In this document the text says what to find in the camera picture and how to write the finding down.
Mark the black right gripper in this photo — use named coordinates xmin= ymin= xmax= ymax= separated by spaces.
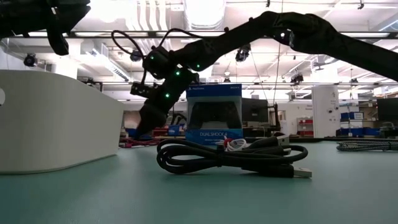
xmin=136 ymin=68 xmax=200 ymax=136

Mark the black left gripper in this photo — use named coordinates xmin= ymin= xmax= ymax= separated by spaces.
xmin=43 ymin=0 xmax=72 ymax=57

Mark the white cable with red tie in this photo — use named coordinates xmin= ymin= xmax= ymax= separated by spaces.
xmin=217 ymin=138 xmax=251 ymax=152

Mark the black USB cable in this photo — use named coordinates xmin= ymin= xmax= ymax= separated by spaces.
xmin=156 ymin=135 xmax=313 ymax=179

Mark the black-white braided cable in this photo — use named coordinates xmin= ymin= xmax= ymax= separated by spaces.
xmin=336 ymin=139 xmax=398 ymax=152

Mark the blue DualShock controller box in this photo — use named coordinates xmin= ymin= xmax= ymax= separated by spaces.
xmin=185 ymin=83 xmax=244 ymax=146

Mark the green table mat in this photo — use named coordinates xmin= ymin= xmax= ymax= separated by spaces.
xmin=0 ymin=138 xmax=398 ymax=224

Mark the black monitor with stand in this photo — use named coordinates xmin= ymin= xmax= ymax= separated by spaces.
xmin=241 ymin=98 xmax=280 ymax=131

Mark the red storage shelf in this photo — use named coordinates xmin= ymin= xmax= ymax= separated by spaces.
xmin=296 ymin=117 xmax=314 ymax=137

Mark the white pillar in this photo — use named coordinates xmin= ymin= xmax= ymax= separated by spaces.
xmin=312 ymin=85 xmax=340 ymax=138

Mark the blue storage bins shelf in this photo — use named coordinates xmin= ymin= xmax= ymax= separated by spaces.
xmin=340 ymin=111 xmax=381 ymax=137

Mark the black computer monitor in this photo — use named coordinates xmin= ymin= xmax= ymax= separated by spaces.
xmin=377 ymin=98 xmax=398 ymax=123

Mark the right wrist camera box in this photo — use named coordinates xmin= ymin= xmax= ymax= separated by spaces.
xmin=129 ymin=81 xmax=158 ymax=98

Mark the black ceiling camera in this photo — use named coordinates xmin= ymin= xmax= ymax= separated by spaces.
xmin=235 ymin=44 xmax=252 ymax=62
xmin=129 ymin=49 xmax=143 ymax=62
xmin=23 ymin=53 xmax=39 ymax=68
xmin=290 ymin=73 xmax=305 ymax=85

